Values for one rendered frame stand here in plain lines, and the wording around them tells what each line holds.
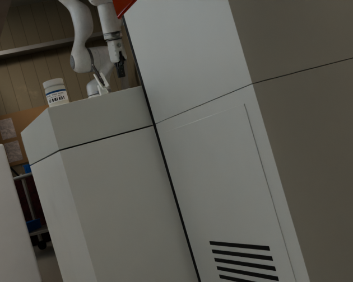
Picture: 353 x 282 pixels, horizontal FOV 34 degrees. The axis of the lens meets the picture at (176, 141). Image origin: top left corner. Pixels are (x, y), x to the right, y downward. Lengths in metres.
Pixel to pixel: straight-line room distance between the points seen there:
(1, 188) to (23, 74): 5.19
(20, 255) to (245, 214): 2.78
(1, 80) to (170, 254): 7.35
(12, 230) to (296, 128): 3.01
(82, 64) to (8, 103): 6.30
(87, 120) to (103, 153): 0.12
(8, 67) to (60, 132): 7.31
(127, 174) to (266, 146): 0.70
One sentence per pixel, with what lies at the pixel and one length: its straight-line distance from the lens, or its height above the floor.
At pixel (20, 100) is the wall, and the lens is 9.18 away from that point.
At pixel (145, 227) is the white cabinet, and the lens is 2.04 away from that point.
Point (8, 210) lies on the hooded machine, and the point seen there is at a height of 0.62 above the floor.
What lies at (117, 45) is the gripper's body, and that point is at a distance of 2.65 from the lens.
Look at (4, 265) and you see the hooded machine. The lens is 4.24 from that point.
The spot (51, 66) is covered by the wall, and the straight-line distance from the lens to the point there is 9.36.
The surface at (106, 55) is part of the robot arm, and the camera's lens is 2.94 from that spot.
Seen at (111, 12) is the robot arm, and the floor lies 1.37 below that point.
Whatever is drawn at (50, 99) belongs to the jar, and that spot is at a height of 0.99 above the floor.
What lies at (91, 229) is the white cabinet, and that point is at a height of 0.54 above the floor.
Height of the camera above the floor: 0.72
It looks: level
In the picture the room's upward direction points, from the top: 16 degrees counter-clockwise
